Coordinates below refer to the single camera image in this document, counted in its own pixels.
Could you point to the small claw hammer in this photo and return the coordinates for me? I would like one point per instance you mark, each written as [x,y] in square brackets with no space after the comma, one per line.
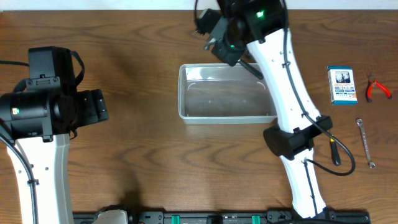
[252,70]

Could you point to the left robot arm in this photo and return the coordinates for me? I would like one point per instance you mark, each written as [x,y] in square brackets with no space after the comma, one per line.
[38,120]

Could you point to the silver combination wrench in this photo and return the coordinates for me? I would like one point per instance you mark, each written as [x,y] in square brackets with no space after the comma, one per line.
[359,122]

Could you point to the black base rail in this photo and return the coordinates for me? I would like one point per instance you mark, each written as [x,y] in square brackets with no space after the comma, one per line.
[268,217]

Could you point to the blue white cardboard box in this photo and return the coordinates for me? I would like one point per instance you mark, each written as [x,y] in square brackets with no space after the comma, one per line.
[342,87]

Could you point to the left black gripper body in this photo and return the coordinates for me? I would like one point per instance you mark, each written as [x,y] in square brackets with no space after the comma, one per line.
[100,104]

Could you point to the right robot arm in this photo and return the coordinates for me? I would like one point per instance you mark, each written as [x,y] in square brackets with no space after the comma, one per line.
[262,29]

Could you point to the clear plastic container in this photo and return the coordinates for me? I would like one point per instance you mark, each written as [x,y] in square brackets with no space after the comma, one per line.
[216,93]

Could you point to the black yellow screwdriver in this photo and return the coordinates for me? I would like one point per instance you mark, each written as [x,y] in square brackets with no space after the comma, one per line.
[334,153]

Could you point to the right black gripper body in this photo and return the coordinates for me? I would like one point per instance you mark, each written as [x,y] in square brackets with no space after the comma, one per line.
[228,54]

